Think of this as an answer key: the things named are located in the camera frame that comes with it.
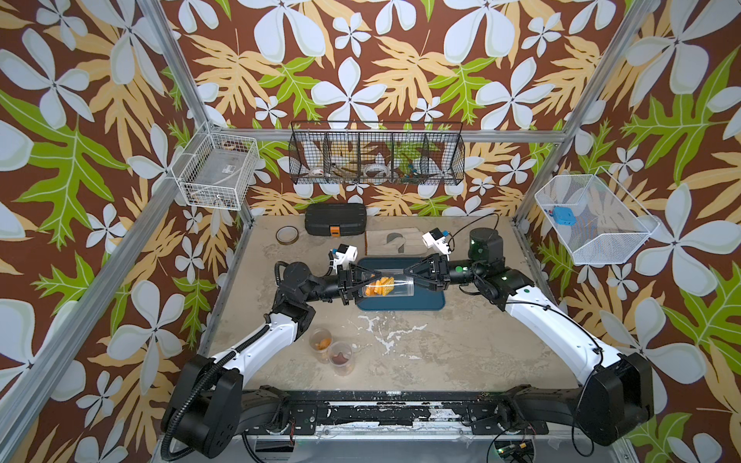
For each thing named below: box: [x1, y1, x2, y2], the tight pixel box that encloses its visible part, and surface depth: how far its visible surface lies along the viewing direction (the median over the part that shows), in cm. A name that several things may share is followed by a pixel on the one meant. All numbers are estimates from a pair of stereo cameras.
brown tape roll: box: [274, 224, 301, 246], surface depth 117 cm
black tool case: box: [304, 202, 367, 238], surface depth 117 cm
